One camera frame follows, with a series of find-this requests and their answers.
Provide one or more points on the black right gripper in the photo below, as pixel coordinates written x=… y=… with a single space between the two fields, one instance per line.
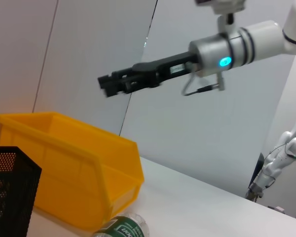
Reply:
x=172 y=65

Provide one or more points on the clear green-label water bottle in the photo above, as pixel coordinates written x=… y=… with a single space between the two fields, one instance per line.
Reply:
x=123 y=227

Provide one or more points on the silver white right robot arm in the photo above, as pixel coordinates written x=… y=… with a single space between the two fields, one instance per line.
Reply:
x=261 y=39

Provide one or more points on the black mesh pen holder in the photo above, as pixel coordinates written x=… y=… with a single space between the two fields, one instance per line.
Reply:
x=10 y=197

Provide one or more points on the yellow plastic bin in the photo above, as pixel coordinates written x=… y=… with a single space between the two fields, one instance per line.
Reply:
x=76 y=172

